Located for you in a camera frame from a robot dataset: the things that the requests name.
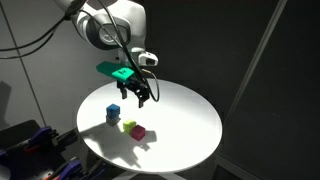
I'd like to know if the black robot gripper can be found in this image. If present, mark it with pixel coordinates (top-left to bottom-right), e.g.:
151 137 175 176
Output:
117 77 149 108

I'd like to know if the pink cube block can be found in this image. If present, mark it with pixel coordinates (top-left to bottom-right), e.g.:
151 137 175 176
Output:
130 125 145 141

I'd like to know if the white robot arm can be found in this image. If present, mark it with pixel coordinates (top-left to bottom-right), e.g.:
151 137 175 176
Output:
53 0 156 108

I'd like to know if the blue cube block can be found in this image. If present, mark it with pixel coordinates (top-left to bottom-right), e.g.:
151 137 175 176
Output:
106 104 120 118

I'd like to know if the yellow-green cube block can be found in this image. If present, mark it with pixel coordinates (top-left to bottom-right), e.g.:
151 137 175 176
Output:
123 120 137 134

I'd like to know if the grey cube block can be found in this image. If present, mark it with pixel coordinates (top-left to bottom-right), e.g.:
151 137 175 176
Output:
106 116 120 126

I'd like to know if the round white table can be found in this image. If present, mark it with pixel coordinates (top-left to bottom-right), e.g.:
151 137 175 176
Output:
77 80 222 180

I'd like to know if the purple orange spring clamp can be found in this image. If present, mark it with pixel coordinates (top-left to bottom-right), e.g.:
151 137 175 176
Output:
44 160 82 180

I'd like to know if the black perforated cart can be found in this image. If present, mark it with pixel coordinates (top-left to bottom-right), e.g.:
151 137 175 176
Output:
0 120 106 180

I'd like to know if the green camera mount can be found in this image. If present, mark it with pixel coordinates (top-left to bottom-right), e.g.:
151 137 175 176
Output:
96 61 134 83

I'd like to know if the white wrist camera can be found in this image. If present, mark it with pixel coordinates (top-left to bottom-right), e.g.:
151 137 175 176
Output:
138 52 158 66

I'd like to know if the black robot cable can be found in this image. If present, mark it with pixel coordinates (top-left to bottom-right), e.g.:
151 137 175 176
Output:
0 0 161 103

